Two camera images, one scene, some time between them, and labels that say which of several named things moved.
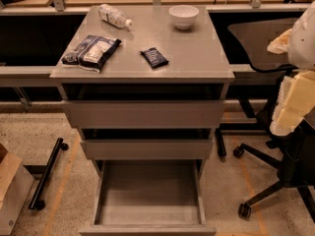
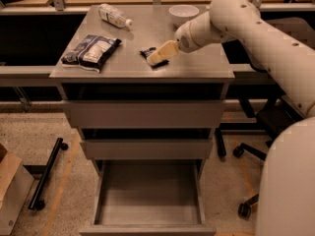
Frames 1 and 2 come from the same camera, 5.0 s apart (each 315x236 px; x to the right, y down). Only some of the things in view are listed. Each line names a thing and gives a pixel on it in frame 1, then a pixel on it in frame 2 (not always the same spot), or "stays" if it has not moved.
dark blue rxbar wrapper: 155,57 stays
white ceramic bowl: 183,16 stays
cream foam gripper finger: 298,92 to 190,36
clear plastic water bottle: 113,16 stays
